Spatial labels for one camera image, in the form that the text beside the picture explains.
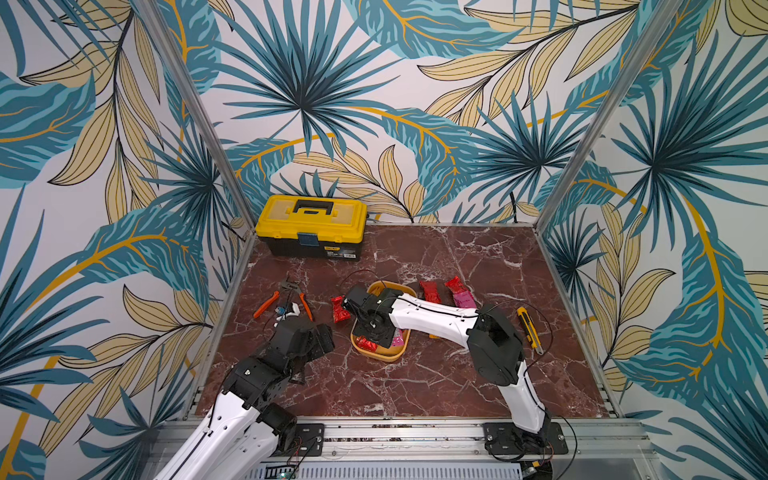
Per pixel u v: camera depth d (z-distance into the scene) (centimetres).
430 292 98
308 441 71
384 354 82
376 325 63
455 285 100
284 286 100
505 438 73
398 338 87
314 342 59
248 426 47
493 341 54
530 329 92
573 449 70
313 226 96
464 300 97
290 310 66
